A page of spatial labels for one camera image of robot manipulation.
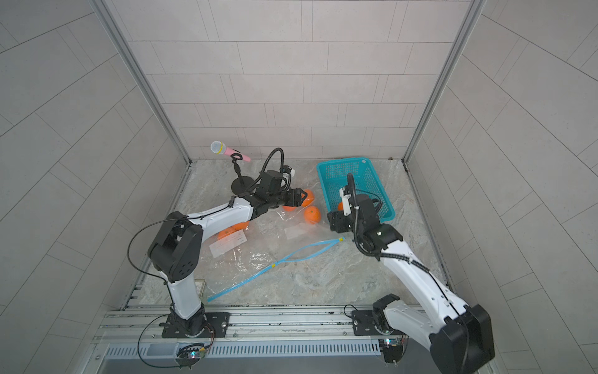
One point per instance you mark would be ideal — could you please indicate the right green circuit board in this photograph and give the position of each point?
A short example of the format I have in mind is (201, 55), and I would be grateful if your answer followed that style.
(392, 350)

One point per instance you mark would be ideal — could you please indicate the aluminium mounting rail frame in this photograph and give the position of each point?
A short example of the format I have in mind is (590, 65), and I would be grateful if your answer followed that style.
(253, 332)

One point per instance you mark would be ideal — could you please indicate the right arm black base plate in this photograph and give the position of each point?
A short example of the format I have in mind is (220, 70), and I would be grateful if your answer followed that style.
(364, 325)

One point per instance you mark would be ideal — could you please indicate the pink toy microphone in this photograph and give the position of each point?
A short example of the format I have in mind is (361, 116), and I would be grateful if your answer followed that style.
(219, 148)

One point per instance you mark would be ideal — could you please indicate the teal plastic perforated basket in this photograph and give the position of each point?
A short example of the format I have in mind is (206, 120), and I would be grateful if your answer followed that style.
(333, 176)

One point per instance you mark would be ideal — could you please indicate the small printed card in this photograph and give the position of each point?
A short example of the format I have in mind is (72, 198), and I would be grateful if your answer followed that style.
(200, 287)

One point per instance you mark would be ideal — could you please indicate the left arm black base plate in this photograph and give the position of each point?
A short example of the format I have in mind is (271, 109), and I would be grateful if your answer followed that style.
(205, 325)

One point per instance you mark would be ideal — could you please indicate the black microphone stand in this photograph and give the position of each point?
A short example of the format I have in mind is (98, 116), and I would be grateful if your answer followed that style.
(241, 183)

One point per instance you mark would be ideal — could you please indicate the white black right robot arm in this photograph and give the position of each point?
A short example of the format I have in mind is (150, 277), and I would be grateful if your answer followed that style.
(458, 336)

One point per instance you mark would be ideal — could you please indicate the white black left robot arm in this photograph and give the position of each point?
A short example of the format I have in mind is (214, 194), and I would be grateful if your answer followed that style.
(176, 248)

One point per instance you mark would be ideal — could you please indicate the clear zip-top bag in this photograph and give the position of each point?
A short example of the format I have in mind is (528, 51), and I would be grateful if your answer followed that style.
(301, 241)
(224, 264)

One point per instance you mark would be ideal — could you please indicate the green circuit board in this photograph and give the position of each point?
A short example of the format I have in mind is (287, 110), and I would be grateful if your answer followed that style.
(189, 355)
(392, 350)

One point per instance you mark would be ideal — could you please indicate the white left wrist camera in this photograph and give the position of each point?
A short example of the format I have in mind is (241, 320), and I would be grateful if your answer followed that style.
(287, 171)

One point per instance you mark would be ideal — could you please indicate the left green circuit board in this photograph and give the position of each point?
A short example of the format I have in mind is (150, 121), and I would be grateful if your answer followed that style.
(189, 355)

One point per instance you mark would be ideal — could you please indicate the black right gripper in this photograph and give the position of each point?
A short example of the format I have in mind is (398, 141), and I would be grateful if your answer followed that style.
(337, 217)

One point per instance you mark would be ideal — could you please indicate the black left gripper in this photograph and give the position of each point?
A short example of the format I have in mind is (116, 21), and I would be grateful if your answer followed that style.
(294, 197)

